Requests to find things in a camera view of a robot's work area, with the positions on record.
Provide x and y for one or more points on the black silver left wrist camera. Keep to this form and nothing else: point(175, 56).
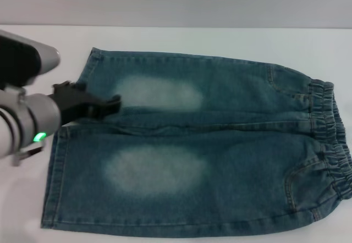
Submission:
point(19, 58)

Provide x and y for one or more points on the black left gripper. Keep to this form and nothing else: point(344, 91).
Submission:
point(74, 102)

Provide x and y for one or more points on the blue denim shorts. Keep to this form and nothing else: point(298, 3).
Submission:
point(192, 149)

